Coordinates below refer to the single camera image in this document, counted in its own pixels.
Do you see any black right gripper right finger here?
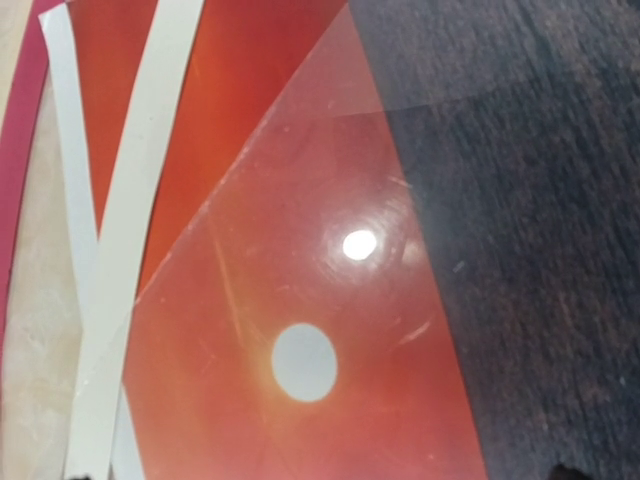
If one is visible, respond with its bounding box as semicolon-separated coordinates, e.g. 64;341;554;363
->
549;464;590;480

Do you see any white photo mat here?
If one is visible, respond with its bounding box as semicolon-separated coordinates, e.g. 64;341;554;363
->
39;1;203;479

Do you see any clear acrylic sheet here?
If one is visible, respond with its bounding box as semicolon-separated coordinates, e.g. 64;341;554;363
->
74;0;640;480

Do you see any wooden picture frame red edge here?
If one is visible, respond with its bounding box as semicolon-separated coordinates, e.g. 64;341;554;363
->
0;0;69;341

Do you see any red and dark photo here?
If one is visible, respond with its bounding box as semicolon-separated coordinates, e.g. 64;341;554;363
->
64;0;640;480

